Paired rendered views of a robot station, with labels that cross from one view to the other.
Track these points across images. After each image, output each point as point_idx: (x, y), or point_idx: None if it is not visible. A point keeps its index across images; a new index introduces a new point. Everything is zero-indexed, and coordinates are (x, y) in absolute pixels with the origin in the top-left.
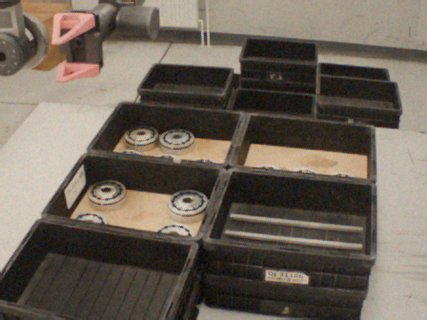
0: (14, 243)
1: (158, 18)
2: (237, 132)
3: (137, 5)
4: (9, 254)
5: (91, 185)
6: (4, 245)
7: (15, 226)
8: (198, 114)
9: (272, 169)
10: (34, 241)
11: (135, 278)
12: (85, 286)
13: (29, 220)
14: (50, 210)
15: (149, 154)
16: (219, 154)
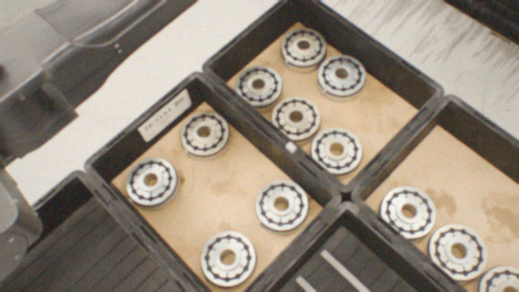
0: (112, 121)
1: (15, 239)
2: (405, 130)
3: (79, 88)
4: (97, 135)
5: (203, 101)
6: (100, 118)
7: (126, 94)
8: (383, 57)
9: (402, 237)
10: (62, 197)
11: (158, 291)
12: (101, 272)
13: (144, 92)
14: (103, 157)
15: (298, 80)
16: (382, 125)
